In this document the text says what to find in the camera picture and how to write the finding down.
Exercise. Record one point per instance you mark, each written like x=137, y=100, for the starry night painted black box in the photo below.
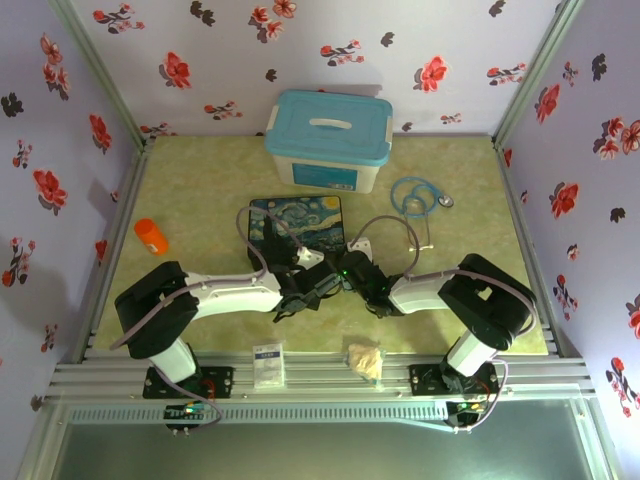
x=310, y=220

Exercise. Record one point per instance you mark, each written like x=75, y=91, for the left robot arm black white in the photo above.
x=230, y=295

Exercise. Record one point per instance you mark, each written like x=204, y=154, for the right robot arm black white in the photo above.
x=420, y=295

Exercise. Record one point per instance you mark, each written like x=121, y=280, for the clear bag of beige cotton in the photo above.
x=366, y=361

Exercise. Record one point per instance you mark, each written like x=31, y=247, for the white flat packet blue label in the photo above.
x=269, y=365

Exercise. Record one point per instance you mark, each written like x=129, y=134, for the blue stethoscope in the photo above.
x=404, y=205

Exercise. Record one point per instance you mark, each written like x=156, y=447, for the white storage box blue lid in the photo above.
x=327, y=135

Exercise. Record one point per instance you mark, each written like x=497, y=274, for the grey metal shelf panel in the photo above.
x=320, y=452

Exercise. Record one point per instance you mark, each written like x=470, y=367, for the orange pill bottle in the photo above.
x=151, y=237

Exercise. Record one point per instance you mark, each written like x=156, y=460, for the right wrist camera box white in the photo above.
x=361, y=245

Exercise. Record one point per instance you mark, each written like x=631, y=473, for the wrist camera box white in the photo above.
x=361, y=245
x=309, y=255

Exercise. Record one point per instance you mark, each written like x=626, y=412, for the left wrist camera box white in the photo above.
x=309, y=255

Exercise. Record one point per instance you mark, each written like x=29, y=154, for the aluminium front rail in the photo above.
x=325, y=377

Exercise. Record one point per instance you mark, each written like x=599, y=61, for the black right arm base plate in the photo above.
x=425, y=380

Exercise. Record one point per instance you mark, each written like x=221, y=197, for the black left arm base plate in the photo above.
x=220, y=382

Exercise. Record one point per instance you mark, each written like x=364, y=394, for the aluminium side rail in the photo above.
x=125, y=200
x=520, y=200

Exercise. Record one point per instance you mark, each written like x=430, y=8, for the aluminium corner post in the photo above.
x=95, y=75
x=537, y=75

